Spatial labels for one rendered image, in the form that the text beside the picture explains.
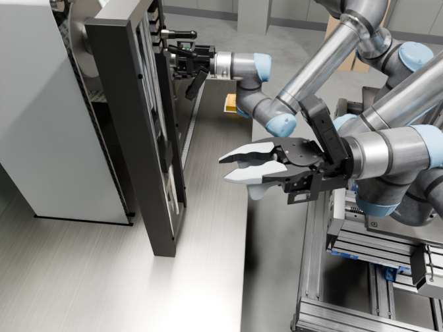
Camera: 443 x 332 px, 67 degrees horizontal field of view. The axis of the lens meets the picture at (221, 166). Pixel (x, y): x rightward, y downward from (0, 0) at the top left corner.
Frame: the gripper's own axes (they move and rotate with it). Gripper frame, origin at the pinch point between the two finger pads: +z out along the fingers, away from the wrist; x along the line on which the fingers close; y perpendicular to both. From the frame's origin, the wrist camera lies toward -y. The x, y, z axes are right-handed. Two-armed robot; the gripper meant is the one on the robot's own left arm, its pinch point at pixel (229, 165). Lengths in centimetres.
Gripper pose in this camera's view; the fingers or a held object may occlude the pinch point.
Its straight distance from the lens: 50.8
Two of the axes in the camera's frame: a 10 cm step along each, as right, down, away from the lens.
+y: 0.3, 7.7, 6.4
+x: -1.9, -6.2, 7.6
